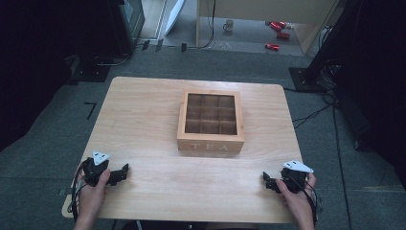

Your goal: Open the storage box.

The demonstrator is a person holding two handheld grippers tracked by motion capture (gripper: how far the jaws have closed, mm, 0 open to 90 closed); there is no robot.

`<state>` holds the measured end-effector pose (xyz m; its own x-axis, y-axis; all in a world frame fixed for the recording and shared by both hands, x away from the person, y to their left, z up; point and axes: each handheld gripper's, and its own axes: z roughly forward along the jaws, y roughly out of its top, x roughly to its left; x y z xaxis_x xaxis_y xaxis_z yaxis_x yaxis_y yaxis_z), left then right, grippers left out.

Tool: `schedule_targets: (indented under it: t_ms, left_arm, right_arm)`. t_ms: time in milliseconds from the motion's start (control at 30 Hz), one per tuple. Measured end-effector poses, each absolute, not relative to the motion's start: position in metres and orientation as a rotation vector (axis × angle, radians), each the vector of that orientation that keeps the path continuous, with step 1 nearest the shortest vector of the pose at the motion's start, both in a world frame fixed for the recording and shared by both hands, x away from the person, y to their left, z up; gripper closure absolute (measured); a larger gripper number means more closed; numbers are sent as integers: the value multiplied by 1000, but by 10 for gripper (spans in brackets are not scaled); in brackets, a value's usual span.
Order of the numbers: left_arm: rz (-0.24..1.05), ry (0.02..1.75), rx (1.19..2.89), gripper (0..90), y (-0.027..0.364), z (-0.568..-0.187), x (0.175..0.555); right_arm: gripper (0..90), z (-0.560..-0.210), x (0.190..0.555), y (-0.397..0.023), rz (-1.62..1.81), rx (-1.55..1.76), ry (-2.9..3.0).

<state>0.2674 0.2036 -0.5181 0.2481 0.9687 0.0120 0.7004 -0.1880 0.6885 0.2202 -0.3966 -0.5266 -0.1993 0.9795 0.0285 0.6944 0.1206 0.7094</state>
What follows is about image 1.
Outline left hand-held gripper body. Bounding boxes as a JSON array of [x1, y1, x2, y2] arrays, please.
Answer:
[[83, 150, 111, 188]]

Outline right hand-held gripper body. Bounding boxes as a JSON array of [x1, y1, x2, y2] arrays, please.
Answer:
[[280, 160, 315, 195]]

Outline person's right hand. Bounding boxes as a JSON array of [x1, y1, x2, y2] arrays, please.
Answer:
[[275, 172, 317, 223]]

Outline person's left hand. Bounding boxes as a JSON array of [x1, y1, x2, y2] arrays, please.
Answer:
[[77, 168, 111, 222]]

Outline wooden tea box glass lid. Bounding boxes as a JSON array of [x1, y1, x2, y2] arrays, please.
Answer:
[[176, 89, 246, 153]]

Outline black metal stand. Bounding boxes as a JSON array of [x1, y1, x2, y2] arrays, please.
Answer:
[[288, 0, 365, 94]]

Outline black cabinet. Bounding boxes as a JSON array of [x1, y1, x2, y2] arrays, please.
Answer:
[[106, 0, 147, 56]]

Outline white board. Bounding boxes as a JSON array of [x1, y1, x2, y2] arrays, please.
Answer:
[[164, 0, 187, 36]]

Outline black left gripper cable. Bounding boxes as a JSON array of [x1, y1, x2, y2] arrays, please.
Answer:
[[70, 158, 91, 222]]

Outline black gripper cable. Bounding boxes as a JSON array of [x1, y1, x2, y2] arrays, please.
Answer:
[[70, 158, 91, 222], [298, 173, 321, 228]]

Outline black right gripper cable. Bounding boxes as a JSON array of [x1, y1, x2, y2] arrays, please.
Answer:
[[298, 173, 321, 228]]

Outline black floor cables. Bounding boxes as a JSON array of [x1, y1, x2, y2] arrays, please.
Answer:
[[282, 58, 353, 230]]

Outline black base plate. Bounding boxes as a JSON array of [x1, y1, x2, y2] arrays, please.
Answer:
[[65, 54, 132, 85]]

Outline black hanging cable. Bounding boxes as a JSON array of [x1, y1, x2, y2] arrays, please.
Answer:
[[186, 0, 217, 50]]

